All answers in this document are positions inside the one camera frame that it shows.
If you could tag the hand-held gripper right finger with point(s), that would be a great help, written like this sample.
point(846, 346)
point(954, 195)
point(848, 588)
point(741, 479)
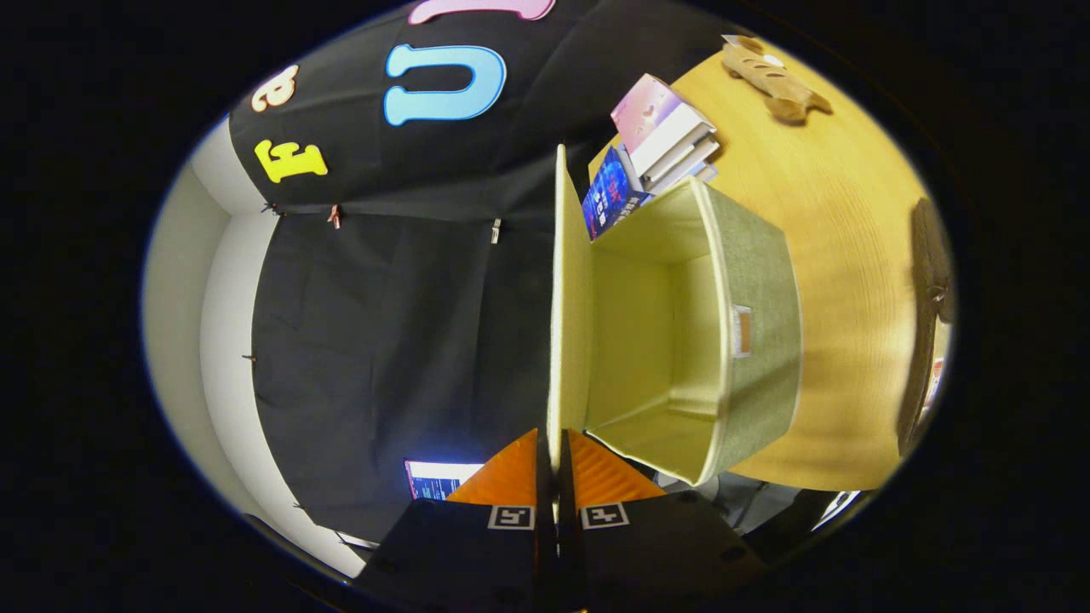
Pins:
point(570, 553)

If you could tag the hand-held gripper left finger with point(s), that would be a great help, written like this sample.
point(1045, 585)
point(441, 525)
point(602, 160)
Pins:
point(547, 553)

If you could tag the green fabric storage box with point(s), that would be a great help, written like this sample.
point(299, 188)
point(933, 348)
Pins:
point(758, 289)

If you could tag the brown fuzzy shoe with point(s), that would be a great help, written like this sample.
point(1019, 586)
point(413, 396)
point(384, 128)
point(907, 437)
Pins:
point(926, 247)

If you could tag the computer screen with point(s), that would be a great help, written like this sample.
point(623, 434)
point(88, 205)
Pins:
point(438, 481)

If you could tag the black backdrop cloth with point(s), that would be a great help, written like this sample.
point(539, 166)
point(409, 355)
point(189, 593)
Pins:
point(383, 340)

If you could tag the blue book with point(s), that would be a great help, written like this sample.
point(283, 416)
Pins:
point(609, 191)

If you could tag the orange clip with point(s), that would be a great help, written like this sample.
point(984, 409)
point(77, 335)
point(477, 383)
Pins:
point(334, 217)

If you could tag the white book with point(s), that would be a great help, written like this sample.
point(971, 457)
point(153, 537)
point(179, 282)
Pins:
point(685, 166)

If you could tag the tan plush toy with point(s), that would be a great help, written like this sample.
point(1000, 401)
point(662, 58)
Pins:
point(775, 81)

